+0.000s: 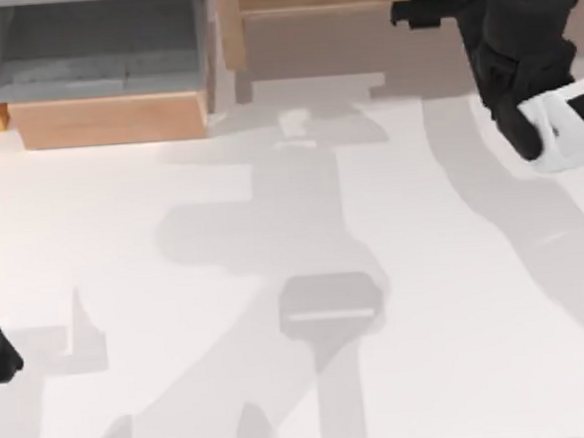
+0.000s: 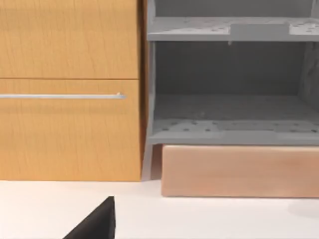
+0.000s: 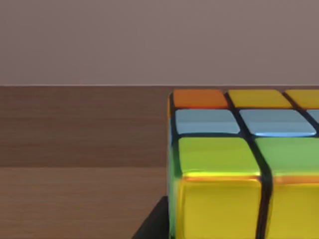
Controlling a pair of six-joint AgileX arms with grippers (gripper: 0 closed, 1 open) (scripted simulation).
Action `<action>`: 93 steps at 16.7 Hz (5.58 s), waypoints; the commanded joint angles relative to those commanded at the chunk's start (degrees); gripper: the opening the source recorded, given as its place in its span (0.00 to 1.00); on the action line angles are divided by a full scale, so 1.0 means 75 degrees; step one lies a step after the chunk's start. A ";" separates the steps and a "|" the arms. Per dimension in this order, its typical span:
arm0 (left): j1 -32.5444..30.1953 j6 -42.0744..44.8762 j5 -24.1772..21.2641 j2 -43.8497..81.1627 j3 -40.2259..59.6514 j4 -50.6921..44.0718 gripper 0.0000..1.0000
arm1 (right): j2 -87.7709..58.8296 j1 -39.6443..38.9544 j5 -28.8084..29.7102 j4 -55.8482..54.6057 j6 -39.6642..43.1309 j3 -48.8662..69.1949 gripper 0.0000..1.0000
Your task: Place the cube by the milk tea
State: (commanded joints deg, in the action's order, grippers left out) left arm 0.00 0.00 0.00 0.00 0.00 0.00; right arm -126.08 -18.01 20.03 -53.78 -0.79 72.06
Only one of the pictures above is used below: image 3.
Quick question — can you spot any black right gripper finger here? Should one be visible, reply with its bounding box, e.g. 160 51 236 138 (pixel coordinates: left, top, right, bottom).
131 195 170 239

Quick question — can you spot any multicoloured puzzle cube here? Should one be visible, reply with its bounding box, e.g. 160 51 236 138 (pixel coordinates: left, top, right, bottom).
167 89 319 239

